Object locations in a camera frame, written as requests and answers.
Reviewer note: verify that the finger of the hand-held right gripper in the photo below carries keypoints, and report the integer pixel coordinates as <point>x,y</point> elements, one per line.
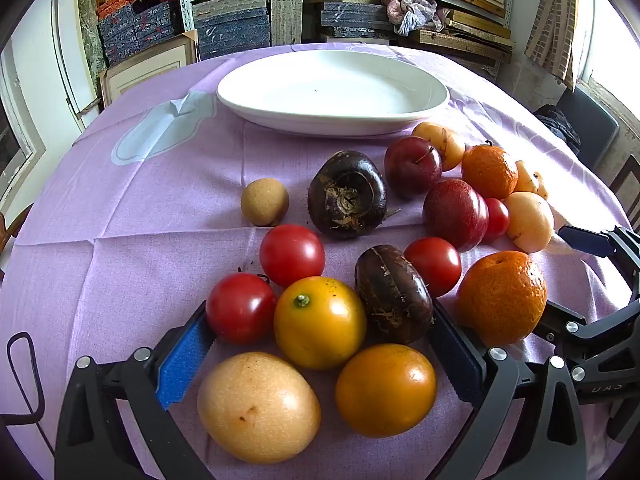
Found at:
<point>585,241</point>
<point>570,332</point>

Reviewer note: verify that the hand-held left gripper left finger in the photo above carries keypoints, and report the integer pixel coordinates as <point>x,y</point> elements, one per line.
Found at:
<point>182,365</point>

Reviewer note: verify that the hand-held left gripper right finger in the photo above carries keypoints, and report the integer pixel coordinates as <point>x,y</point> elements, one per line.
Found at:
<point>455,360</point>

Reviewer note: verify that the orange yellow tomato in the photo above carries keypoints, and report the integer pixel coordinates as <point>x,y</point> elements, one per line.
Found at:
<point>385,390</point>

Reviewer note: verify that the orange tangerine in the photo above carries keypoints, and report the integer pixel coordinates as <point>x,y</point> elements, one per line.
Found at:
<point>501,297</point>
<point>489,171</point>

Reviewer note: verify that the small pale yellow loquat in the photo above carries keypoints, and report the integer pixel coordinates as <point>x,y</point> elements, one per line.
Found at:
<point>530,180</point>

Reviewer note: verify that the large pale yellow fruit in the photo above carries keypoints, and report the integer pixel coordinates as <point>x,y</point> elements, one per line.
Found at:
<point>258,406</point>

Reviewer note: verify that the dark purple water chestnut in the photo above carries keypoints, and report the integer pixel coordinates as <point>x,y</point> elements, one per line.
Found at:
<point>346,195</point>
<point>393,294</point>

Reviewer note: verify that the small red cherry tomato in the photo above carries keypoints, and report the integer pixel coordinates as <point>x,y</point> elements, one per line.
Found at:
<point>497,219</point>

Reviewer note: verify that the dark red plum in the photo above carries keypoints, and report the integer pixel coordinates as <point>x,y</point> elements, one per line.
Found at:
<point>455,214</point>
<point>413,166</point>

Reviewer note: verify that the yellow tomato with green stem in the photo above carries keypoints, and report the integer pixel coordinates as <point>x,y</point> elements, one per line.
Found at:
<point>319,322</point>

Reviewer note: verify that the small brown round fruit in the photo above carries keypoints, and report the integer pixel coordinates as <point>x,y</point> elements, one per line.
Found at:
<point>265,202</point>

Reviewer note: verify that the white oval plate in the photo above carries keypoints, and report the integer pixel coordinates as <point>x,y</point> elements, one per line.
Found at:
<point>330,92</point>

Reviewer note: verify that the dark wooden chair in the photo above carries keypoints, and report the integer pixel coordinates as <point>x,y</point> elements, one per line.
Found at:
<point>631,180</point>

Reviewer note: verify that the dark cloth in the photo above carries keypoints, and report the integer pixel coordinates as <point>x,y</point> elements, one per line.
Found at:
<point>560,125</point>

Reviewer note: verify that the black chair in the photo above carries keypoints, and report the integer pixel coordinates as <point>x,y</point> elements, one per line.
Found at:
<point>592,120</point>

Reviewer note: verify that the purple printed tablecloth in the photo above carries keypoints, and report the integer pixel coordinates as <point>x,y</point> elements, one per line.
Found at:
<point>150,240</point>

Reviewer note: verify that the bright window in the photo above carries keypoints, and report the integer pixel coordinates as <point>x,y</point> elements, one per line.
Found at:
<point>615,25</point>

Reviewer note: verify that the carved brown wooden chair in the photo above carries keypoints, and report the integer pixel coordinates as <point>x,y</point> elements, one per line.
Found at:
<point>10,230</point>

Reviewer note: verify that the brown patterned curtain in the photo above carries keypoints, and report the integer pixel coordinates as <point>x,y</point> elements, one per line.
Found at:
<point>552,20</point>

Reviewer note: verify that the stack of brown wooden boxes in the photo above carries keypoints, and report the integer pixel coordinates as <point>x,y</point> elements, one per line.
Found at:
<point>465,40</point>

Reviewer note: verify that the crumpled pink white cloth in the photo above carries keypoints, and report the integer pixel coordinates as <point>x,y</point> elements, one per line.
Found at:
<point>410,15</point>

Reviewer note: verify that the white framed window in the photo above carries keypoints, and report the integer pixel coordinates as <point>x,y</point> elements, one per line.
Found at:
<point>12,135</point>

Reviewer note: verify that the stack of blue patterned boxes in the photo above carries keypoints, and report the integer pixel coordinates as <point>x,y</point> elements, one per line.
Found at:
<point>355,17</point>
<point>230,30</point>
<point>135,30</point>

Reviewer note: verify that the white leaning panel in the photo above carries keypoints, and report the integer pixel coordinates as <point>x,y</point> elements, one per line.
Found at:
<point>67,60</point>

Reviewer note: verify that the green marbled panel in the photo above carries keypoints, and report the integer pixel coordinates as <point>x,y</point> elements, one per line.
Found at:
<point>90,35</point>

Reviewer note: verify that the white metal shelf rack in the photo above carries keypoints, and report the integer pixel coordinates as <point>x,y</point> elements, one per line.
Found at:
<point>186,15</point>

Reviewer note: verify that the upright tan woven box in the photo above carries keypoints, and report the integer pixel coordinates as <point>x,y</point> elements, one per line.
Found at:
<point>286,20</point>

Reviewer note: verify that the red orange patterned box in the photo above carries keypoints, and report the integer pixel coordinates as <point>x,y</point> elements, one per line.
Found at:
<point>135,0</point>

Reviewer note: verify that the wooden picture frame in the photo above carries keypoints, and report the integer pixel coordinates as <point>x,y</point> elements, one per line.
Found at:
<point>145,67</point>

